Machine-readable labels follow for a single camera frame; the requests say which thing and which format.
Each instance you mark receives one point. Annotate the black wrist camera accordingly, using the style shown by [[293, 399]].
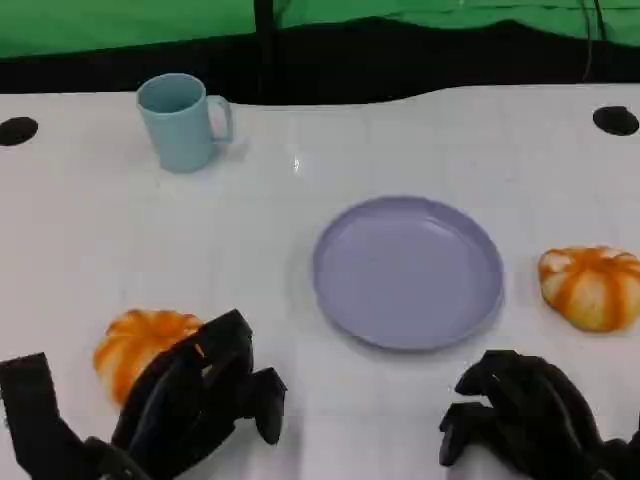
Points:
[[625, 457], [30, 415]]

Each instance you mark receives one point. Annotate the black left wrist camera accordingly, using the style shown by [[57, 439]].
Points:
[[30, 415]]

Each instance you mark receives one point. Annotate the pale green mug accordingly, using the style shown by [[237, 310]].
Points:
[[177, 130]]

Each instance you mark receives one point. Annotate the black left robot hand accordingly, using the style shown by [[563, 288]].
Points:
[[190, 395]]

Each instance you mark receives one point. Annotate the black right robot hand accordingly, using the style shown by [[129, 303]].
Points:
[[540, 420]]

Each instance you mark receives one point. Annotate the lilac plate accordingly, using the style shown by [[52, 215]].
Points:
[[407, 275]]

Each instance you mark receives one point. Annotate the black upright pole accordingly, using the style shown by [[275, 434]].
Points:
[[265, 50]]

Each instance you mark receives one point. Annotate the black table grommet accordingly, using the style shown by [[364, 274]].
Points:
[[17, 131], [616, 120]]

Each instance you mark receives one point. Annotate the green cloth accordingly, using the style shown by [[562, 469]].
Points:
[[125, 25]]

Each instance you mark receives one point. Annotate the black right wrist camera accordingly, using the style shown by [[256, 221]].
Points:
[[625, 457]]

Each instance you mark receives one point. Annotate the orange white toy bread roll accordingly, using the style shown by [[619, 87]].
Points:
[[135, 345], [590, 290]]

